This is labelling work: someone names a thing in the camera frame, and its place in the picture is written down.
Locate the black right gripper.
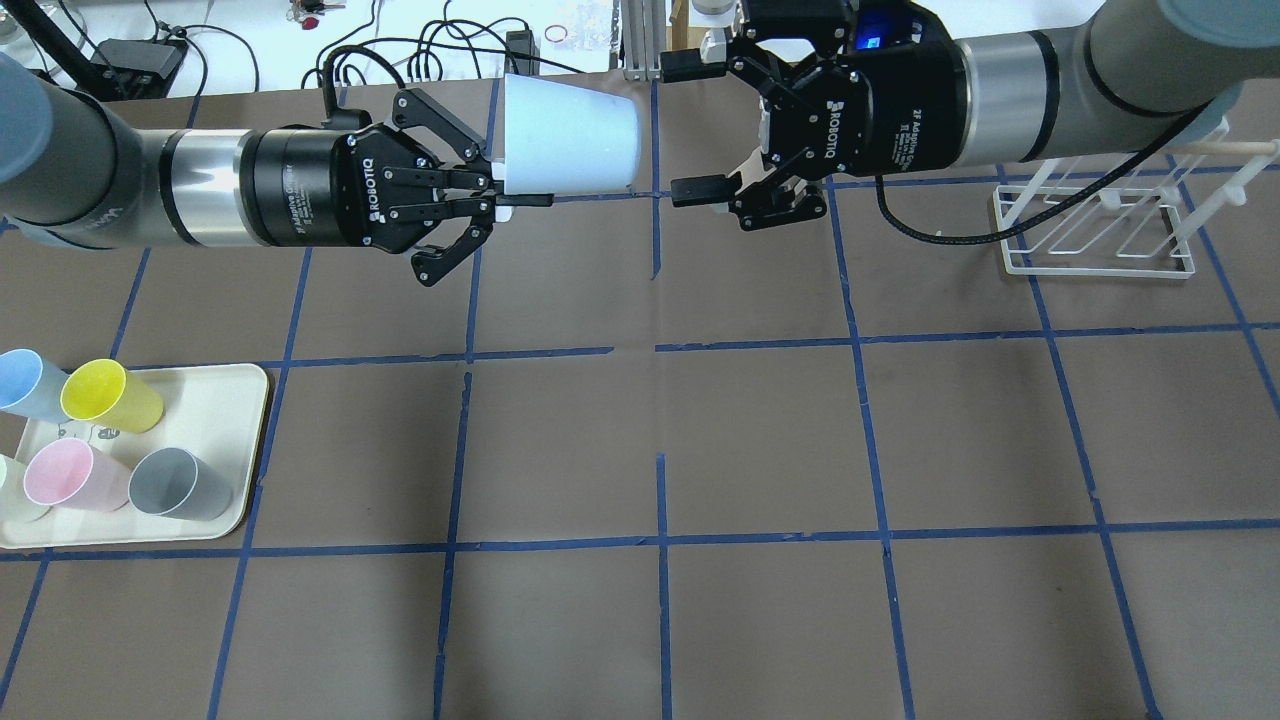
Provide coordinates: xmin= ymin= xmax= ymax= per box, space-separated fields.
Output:
xmin=658 ymin=1 xmax=968 ymax=231

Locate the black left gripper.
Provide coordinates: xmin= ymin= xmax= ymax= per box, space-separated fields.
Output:
xmin=239 ymin=88 xmax=554 ymax=287

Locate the light blue plastic cup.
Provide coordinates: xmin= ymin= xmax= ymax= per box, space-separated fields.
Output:
xmin=494 ymin=76 xmax=643 ymax=197

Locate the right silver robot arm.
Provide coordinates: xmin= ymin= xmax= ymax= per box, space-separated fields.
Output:
xmin=660 ymin=1 xmax=1279 ymax=231

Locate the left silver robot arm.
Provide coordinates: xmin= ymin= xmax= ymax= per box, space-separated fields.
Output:
xmin=1 ymin=56 xmax=554 ymax=287

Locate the yellow plastic cup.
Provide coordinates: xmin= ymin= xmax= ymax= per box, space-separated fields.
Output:
xmin=60 ymin=357 xmax=165 ymax=434

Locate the grey plastic cup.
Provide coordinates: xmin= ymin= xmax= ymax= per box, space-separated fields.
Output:
xmin=128 ymin=447 xmax=233 ymax=521

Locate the pink plastic cup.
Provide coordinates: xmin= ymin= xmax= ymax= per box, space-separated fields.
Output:
xmin=23 ymin=437 xmax=132 ymax=512

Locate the cream plastic cup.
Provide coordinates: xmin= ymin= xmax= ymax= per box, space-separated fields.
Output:
xmin=0 ymin=454 xmax=50 ymax=524

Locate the cream plastic tray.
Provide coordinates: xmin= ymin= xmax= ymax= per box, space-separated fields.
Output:
xmin=1 ymin=363 xmax=273 ymax=551

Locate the aluminium frame post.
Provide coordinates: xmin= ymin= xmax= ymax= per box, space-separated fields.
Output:
xmin=614 ymin=0 xmax=672 ymax=82

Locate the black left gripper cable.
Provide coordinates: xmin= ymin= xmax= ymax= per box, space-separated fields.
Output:
xmin=320 ymin=45 xmax=387 ymax=131

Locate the white wire cup rack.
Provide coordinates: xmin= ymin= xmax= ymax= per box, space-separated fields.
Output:
xmin=1000 ymin=119 xmax=1279 ymax=281

